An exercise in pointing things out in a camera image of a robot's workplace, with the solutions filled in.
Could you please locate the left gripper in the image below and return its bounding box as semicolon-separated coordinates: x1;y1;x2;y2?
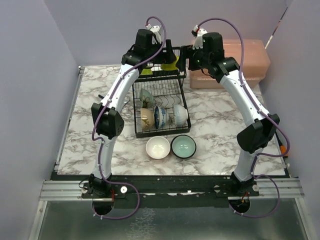
145;38;176;64

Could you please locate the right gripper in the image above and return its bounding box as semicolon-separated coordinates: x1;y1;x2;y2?
175;44;211;72

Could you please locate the yellow-green bowl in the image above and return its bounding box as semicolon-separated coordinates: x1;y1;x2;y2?
160;56;179;71

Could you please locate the mint green floral bowl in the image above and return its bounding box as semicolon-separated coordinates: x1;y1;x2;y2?
139;88;156;109

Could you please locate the blue floral bowl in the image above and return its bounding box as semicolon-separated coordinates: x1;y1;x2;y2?
154;106;169;130

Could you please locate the beige floral bowl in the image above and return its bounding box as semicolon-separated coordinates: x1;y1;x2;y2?
140;108;155;130

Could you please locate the orange bowl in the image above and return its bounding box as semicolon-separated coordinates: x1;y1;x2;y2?
145;136;171;160

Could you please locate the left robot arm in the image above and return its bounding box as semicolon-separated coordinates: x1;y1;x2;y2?
88;27;175;198

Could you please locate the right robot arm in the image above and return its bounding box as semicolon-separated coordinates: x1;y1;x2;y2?
175;28;280;196

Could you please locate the silver wrench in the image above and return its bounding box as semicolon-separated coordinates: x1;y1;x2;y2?
124;96;130;105

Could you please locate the pink plastic storage box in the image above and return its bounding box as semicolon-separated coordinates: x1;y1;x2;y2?
188;38;271;90

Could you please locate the black rimmed bowl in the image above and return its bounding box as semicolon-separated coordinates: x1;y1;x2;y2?
170;134;197;160

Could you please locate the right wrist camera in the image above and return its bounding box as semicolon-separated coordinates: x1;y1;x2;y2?
191;25;208;50

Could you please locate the black wire dish rack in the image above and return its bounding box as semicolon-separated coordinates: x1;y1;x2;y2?
132;62;191;138

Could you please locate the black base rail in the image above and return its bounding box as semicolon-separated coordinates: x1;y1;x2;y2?
50;172;259;209

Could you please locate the orange clamp handle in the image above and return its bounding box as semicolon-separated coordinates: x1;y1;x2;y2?
279;143;289;159

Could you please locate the aluminium frame rail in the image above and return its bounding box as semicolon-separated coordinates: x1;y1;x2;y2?
39;178;305;201

